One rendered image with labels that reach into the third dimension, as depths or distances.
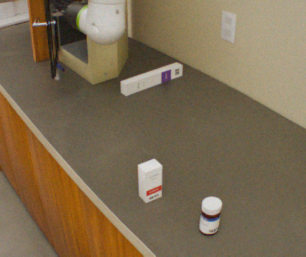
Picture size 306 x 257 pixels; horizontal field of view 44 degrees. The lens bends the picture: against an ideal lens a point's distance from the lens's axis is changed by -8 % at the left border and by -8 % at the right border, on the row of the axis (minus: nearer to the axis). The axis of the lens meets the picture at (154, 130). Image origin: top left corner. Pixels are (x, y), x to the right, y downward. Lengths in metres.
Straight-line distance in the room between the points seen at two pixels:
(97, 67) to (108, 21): 0.49
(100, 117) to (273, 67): 0.60
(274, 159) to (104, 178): 0.48
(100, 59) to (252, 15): 0.57
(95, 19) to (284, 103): 0.71
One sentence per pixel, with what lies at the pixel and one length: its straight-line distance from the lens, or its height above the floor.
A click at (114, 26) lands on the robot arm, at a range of 1.06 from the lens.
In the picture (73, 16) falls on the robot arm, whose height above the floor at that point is 1.29.
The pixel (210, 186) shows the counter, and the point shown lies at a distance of 1.05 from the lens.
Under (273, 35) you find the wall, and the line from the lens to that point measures 1.37.
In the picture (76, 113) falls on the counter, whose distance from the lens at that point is 1.36.
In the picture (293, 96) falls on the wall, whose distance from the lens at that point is 1.38.
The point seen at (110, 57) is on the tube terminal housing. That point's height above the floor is 1.03.
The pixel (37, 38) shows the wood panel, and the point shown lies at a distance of 1.78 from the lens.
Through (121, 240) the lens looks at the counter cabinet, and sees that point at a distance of 1.09.
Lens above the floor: 1.62
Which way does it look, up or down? 33 degrees down
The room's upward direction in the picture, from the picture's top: straight up
